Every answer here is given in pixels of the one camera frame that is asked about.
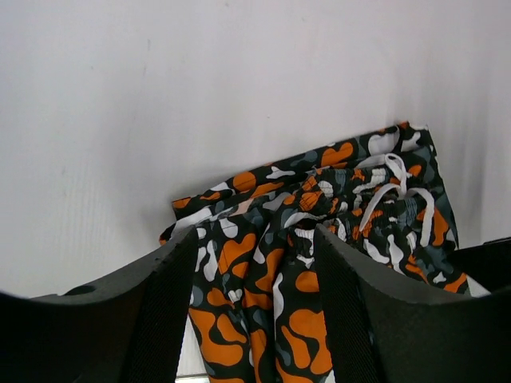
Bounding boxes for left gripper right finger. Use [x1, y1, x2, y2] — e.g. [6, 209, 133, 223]
[314, 226, 510, 382]

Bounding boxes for orange black camouflage shorts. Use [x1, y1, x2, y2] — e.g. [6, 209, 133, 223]
[160, 122, 469, 382]

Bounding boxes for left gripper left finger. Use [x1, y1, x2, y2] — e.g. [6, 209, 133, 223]
[1, 229, 198, 382]

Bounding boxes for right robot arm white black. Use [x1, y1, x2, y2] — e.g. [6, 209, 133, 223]
[448, 237, 510, 296]

